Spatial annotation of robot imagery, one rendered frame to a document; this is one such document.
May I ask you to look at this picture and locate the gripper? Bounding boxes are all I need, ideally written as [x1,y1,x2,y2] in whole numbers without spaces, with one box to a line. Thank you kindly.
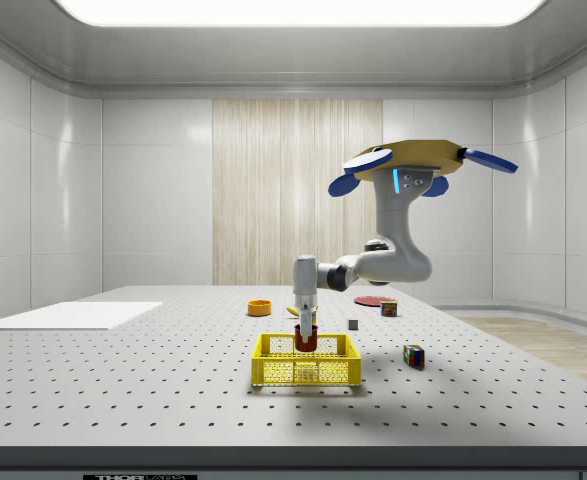
[298,302,316,345]

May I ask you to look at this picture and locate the red mug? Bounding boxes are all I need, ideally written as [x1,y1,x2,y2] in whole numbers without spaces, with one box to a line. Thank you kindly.
[293,323,320,353]

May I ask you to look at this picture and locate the yellow basket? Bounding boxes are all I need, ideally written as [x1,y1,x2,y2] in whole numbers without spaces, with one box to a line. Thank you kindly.
[250,332,364,390]

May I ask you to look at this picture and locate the red plate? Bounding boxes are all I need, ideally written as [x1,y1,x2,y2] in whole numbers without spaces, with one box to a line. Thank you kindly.
[353,294,399,308]

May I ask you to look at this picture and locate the puzzle cube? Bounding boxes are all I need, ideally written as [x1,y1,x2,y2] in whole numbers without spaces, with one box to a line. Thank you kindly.
[402,343,426,372]

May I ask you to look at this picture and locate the drone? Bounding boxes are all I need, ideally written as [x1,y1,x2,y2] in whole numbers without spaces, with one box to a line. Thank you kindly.
[327,139,520,199]

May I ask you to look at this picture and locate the white board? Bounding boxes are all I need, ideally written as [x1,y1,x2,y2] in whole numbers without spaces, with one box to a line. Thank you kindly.
[0,300,165,331]

